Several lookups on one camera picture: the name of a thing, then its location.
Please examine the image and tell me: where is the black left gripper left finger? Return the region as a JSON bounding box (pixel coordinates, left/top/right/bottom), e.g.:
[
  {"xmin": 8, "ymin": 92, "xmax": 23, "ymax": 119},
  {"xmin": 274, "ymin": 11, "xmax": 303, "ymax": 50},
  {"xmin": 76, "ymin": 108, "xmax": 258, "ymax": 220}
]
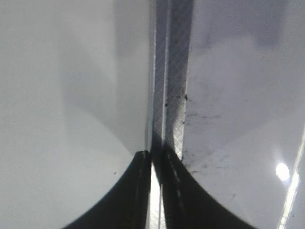
[{"xmin": 65, "ymin": 150, "xmax": 151, "ymax": 229}]

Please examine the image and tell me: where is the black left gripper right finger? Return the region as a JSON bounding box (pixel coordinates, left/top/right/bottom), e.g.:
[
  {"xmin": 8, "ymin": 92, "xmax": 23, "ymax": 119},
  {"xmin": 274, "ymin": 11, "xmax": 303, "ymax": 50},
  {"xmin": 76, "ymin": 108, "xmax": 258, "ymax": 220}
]
[{"xmin": 161, "ymin": 146, "xmax": 253, "ymax": 229}]

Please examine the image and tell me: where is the white board with grey frame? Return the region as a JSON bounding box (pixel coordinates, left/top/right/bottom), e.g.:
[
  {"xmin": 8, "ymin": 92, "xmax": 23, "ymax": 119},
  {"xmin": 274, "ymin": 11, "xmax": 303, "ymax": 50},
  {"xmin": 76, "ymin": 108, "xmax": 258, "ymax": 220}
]
[{"xmin": 147, "ymin": 0, "xmax": 305, "ymax": 229}]

